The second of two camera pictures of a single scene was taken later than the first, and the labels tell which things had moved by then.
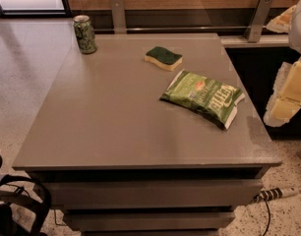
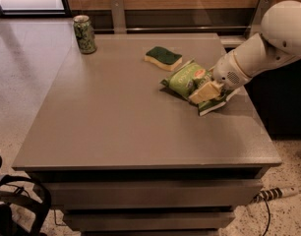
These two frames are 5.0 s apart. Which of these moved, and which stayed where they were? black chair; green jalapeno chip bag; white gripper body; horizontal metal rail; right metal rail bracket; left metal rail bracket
Moved: green jalapeno chip bag; white gripper body
Stayed: right metal rail bracket; horizontal metal rail; left metal rail bracket; black chair
